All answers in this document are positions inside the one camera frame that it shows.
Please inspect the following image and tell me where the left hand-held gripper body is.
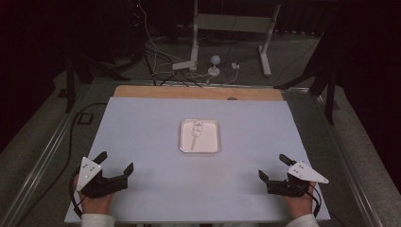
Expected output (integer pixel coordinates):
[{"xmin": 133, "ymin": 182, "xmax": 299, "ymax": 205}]
[{"xmin": 76, "ymin": 156, "xmax": 129, "ymax": 200}]

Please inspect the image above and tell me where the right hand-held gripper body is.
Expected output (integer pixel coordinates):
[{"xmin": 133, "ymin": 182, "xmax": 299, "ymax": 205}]
[{"xmin": 266, "ymin": 160, "xmax": 330, "ymax": 199}]

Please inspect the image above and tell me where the white square tray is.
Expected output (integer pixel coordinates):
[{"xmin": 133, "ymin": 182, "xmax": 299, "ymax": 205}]
[{"xmin": 179, "ymin": 118, "xmax": 221, "ymax": 154}]

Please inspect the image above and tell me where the white skewer with dumplings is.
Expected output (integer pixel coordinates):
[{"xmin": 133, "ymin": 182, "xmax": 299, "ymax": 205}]
[{"xmin": 190, "ymin": 119, "xmax": 204, "ymax": 151}]

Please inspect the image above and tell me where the person's left hand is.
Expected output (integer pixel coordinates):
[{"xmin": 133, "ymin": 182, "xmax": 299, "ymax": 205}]
[{"xmin": 73, "ymin": 174, "xmax": 115, "ymax": 217}]

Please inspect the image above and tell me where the person's right hand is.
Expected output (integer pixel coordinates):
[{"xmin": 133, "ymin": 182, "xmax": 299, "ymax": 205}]
[{"xmin": 283, "ymin": 181, "xmax": 318, "ymax": 219}]

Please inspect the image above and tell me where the light blue table mat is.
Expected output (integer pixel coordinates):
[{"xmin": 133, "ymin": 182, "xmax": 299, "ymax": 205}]
[{"xmin": 64, "ymin": 96, "xmax": 331, "ymax": 224}]

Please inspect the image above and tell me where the black tripod stand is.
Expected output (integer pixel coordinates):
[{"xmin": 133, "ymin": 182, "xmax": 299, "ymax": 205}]
[
  {"xmin": 273, "ymin": 31, "xmax": 337, "ymax": 126},
  {"xmin": 64, "ymin": 37, "xmax": 140, "ymax": 114}
]

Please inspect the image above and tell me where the white power strip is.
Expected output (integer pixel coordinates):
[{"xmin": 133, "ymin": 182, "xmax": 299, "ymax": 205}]
[{"xmin": 171, "ymin": 60, "xmax": 197, "ymax": 71}]

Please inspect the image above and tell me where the small white desk lamp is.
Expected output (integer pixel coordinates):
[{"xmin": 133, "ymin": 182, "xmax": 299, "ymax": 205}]
[{"xmin": 207, "ymin": 55, "xmax": 221, "ymax": 78}]

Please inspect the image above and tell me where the white metal stand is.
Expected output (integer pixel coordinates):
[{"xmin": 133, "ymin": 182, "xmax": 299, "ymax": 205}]
[{"xmin": 189, "ymin": 0, "xmax": 282, "ymax": 78}]

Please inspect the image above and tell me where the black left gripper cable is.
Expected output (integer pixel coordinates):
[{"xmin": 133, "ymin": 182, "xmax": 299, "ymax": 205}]
[{"xmin": 68, "ymin": 166, "xmax": 88, "ymax": 219}]

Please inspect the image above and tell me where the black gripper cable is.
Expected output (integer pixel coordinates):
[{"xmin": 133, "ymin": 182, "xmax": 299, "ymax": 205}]
[
  {"xmin": 304, "ymin": 183, "xmax": 323, "ymax": 218},
  {"xmin": 68, "ymin": 166, "xmax": 88, "ymax": 219}
]

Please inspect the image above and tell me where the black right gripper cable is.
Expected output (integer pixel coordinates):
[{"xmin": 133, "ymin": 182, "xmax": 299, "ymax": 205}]
[{"xmin": 304, "ymin": 183, "xmax": 323, "ymax": 218}]

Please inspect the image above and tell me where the black cable on floor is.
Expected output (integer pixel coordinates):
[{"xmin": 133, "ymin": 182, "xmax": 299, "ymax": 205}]
[{"xmin": 13, "ymin": 102, "xmax": 109, "ymax": 227}]

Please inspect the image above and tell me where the black floor socket frame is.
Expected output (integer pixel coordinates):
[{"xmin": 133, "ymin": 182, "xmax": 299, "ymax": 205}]
[{"xmin": 76, "ymin": 112, "xmax": 95, "ymax": 126}]

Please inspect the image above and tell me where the bundle of cables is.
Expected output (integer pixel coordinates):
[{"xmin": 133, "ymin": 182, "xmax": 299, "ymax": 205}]
[{"xmin": 131, "ymin": 0, "xmax": 240, "ymax": 88}]

